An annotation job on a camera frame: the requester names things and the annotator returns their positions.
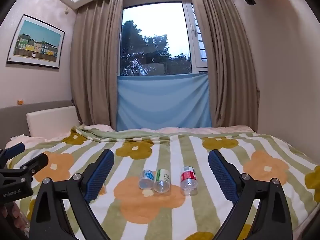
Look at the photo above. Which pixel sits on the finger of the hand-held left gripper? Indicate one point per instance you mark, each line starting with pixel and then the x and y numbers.
pixel 35 163
pixel 13 150

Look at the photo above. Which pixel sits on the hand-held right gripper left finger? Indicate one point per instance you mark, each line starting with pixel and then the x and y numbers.
pixel 101 172

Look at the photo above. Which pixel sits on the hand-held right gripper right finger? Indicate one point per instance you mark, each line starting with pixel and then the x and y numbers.
pixel 221 172

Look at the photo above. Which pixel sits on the clear cup with red label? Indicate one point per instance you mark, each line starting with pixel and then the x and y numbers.
pixel 189 178

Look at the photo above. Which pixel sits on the clear cup with blue label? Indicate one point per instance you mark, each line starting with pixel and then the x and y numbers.
pixel 146 178

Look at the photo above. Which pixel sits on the clear cup with green label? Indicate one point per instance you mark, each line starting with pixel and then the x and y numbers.
pixel 162 180

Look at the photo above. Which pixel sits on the person's left hand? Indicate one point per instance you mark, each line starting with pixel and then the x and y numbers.
pixel 11 212

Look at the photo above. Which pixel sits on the grey bed headboard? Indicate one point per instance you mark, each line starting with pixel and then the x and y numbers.
pixel 12 117

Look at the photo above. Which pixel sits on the white pillow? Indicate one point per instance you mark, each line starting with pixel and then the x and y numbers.
pixel 52 120

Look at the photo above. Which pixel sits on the small orange object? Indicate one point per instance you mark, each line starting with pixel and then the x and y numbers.
pixel 20 102

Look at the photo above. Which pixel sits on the striped floral blanket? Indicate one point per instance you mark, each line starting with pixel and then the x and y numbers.
pixel 175 152

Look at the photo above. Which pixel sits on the light blue cloth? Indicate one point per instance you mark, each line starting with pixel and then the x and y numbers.
pixel 163 102

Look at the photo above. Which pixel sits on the beige curtain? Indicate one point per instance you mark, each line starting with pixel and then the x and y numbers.
pixel 227 67
pixel 95 67

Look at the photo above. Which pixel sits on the white framed window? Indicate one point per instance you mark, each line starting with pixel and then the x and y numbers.
pixel 155 30

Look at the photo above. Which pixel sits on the framed wall picture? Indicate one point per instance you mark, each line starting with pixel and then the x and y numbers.
pixel 36 42

